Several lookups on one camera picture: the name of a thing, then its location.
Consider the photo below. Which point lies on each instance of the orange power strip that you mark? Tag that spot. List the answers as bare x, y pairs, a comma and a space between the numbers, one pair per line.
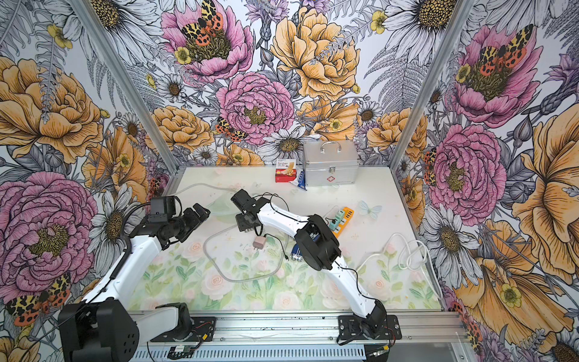
347, 214

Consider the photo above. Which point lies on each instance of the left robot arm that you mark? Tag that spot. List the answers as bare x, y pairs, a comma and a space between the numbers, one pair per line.
99, 328

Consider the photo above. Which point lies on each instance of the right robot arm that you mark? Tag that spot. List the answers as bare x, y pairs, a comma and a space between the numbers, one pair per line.
320, 250

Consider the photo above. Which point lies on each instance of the green adapter on orange strip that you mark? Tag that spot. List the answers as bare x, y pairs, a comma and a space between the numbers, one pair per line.
335, 223

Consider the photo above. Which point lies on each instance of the aluminium front rail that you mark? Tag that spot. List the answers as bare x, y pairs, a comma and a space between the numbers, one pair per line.
318, 327

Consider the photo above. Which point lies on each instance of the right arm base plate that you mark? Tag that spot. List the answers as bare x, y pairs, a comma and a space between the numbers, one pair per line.
356, 328

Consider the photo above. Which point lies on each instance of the blue electric shaver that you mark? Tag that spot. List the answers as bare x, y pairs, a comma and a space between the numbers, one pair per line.
296, 253

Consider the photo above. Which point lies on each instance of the silver metal case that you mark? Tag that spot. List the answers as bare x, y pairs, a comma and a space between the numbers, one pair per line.
330, 163

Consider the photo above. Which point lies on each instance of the red cardboard box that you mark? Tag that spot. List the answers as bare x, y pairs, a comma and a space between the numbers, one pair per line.
285, 170

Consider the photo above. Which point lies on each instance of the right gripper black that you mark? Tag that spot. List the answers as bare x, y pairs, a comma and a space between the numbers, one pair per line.
240, 222

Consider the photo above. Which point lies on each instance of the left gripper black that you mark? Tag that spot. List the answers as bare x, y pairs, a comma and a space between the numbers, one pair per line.
194, 219

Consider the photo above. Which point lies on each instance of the pink usb charger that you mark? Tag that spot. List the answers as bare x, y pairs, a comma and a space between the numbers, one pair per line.
259, 242

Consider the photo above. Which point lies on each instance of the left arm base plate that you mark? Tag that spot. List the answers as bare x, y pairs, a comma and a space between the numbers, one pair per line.
198, 329

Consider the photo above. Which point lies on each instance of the blue white packet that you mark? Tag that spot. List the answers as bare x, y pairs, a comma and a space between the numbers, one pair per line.
300, 181

